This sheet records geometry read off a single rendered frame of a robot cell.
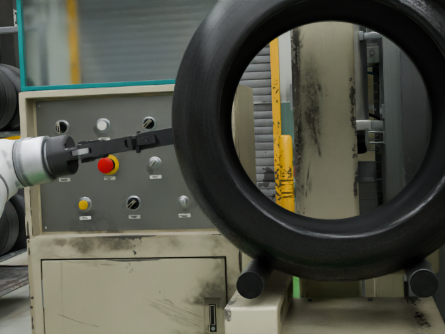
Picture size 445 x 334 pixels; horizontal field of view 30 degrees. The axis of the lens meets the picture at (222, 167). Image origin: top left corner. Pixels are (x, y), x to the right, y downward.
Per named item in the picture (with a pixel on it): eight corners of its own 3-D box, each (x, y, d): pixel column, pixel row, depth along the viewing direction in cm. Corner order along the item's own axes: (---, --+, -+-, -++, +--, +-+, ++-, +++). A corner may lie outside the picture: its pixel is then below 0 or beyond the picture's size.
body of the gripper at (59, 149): (40, 138, 149) (89, 128, 148) (56, 136, 157) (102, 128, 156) (48, 179, 149) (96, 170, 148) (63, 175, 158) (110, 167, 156)
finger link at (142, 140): (128, 139, 150) (124, 140, 147) (155, 134, 149) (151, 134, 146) (130, 147, 150) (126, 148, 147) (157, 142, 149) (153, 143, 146)
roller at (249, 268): (273, 237, 171) (285, 256, 170) (255, 248, 171) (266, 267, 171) (253, 267, 136) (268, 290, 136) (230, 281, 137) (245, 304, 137)
